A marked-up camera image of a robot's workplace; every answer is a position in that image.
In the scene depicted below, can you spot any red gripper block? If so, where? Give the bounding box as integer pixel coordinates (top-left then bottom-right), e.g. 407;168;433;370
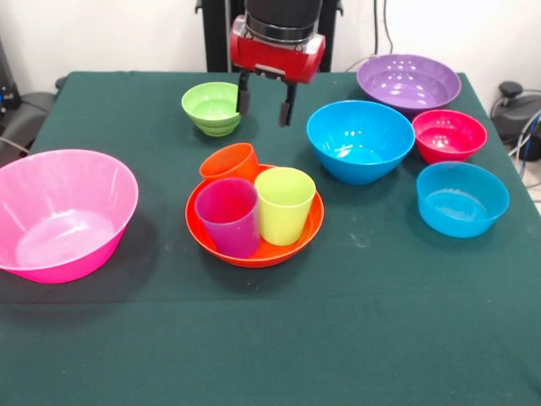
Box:
230;31;326;128

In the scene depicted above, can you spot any orange cup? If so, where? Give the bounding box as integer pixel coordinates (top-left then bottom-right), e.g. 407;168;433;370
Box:
199;142;260;183

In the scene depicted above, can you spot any green cup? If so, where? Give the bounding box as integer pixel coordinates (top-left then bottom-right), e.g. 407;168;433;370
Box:
254;167;317;246

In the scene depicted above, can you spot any purple cup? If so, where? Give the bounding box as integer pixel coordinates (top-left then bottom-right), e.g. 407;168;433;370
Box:
194;177;261;259

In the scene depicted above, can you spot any orange bowl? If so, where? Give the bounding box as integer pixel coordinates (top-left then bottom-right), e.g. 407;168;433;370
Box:
184;163;325;269

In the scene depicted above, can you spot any green bowl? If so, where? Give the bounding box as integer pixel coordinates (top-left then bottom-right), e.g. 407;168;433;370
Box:
181;81;243;137

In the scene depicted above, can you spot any large blue bowl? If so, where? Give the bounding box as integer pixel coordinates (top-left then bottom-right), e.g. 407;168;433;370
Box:
306;100;416;185

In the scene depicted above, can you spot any purple bowl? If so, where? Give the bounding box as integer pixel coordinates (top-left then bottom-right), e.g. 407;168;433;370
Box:
356;53;462;119

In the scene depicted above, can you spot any small magenta bowl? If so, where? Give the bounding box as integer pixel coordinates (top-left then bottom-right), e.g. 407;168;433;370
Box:
412;109;488;165

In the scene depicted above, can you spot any small blue bowl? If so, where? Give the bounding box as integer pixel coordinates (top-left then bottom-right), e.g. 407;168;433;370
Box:
416;161;511;239

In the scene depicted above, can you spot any dark green table cloth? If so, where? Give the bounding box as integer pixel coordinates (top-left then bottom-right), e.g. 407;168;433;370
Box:
0;70;541;406

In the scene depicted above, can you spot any large pink bowl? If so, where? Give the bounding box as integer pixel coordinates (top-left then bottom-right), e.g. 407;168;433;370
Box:
0;148;139;284

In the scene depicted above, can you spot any tangle of cables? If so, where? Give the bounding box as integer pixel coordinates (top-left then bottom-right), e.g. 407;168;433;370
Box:
506;107;541;187

